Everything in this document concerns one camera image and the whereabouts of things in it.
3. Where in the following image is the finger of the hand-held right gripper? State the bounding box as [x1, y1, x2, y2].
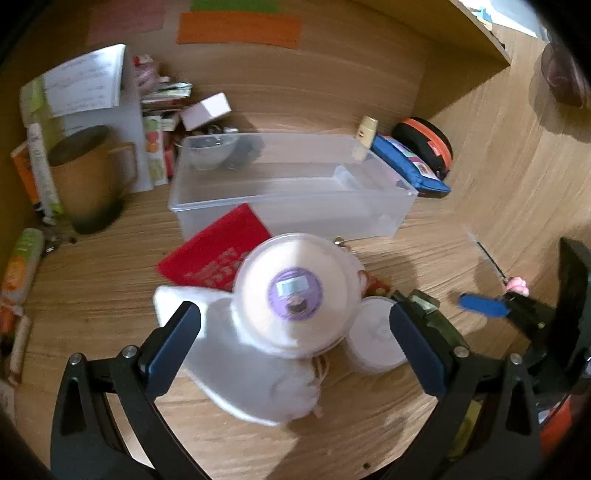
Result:
[458, 292, 557, 334]

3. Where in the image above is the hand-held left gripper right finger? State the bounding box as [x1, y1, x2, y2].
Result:
[379, 300, 542, 480]

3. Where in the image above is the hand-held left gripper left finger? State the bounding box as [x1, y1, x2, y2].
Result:
[50, 301, 218, 480]

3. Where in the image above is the white round disc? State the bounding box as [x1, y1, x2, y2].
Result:
[344, 296, 407, 374]

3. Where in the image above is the white fluffy cloth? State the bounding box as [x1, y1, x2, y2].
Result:
[152, 285, 324, 426]

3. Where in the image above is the red fabric pouch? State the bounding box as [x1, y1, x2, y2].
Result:
[157, 204, 273, 292]

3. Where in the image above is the round pink jar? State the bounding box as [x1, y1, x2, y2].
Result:
[232, 233, 363, 358]

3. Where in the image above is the clear plastic storage box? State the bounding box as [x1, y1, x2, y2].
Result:
[167, 133, 419, 241]

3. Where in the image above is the wooden desktop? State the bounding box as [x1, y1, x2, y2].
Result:
[9, 115, 555, 480]

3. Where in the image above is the thin dark pen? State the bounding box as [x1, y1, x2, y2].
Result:
[462, 222, 529, 294]

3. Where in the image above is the blue patterned pouch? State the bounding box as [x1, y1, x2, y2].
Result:
[372, 134, 451, 198]

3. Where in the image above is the green and orange tube packet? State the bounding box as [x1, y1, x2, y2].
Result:
[0, 227, 44, 306]

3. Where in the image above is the black and orange case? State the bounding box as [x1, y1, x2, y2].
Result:
[392, 117, 455, 182]

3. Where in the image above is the brown mug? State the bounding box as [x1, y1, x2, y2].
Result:
[47, 126, 139, 235]

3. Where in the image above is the glass bowl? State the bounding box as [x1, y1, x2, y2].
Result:
[182, 134, 237, 170]

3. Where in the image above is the fruit print packet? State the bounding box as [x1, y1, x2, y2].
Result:
[142, 113, 181, 185]

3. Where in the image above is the beige tube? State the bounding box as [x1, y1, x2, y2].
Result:
[356, 116, 379, 149]

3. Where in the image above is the dark round object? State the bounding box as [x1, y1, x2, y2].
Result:
[540, 41, 591, 108]

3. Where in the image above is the orange book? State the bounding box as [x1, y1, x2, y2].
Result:
[10, 138, 47, 210]

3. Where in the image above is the small white cardboard box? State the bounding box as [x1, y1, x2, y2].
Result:
[180, 92, 232, 131]

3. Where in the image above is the stack of snack packets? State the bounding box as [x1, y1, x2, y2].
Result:
[133, 54, 192, 116]

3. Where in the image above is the white paper notebook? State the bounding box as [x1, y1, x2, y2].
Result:
[44, 44, 127, 119]

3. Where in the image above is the pink paper note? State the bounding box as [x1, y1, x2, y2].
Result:
[85, 2, 167, 47]

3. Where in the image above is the green paper note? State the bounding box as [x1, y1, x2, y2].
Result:
[190, 0, 280, 14]

